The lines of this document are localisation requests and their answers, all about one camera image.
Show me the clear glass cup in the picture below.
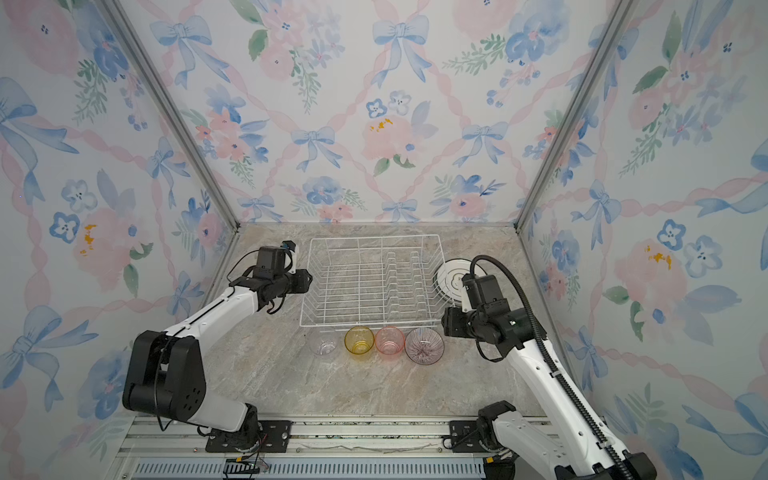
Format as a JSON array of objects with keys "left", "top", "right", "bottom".
[{"left": 308, "top": 329, "right": 339, "bottom": 357}]

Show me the white wire dish rack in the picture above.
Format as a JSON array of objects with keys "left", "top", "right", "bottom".
[{"left": 299, "top": 234, "right": 455, "bottom": 331}]

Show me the pink glass cup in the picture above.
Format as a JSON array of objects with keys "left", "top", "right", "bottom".
[{"left": 374, "top": 326, "right": 406, "bottom": 357}]

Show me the yellow glass cup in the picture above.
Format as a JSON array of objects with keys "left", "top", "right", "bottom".
[{"left": 344, "top": 326, "right": 375, "bottom": 356}]

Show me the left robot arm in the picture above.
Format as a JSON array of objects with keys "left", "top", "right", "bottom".
[{"left": 122, "top": 240, "right": 313, "bottom": 452}]

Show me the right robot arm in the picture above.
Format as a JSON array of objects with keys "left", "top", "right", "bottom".
[{"left": 441, "top": 273, "right": 657, "bottom": 479}]

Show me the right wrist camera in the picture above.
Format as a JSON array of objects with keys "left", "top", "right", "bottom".
[{"left": 462, "top": 273, "right": 477, "bottom": 296}]

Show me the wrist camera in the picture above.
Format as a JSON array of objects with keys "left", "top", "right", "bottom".
[
  {"left": 462, "top": 273, "right": 477, "bottom": 296},
  {"left": 280, "top": 240, "right": 297, "bottom": 255}
]

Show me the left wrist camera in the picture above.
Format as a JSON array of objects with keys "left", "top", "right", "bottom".
[{"left": 280, "top": 240, "right": 297, "bottom": 255}]

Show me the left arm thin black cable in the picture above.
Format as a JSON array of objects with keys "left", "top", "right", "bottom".
[{"left": 226, "top": 249, "right": 262, "bottom": 295}]

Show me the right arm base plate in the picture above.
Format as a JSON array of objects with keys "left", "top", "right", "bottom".
[{"left": 443, "top": 418, "right": 500, "bottom": 453}]

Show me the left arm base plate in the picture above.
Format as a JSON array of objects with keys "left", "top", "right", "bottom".
[{"left": 205, "top": 420, "right": 293, "bottom": 454}]

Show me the aluminium rail frame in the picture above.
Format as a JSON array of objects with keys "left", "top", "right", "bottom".
[{"left": 101, "top": 413, "right": 631, "bottom": 480}]

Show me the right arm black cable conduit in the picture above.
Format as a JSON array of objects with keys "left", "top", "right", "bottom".
[{"left": 469, "top": 254, "right": 637, "bottom": 480}]

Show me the left aluminium corner post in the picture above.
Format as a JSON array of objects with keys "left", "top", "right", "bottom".
[{"left": 96, "top": 1, "right": 240, "bottom": 232}]

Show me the aluminium corner post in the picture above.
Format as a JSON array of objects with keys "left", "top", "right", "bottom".
[
  {"left": 96, "top": 1, "right": 240, "bottom": 232},
  {"left": 514, "top": 0, "right": 636, "bottom": 234}
]

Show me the right aluminium corner post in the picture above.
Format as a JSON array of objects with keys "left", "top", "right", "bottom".
[{"left": 514, "top": 0, "right": 636, "bottom": 234}]

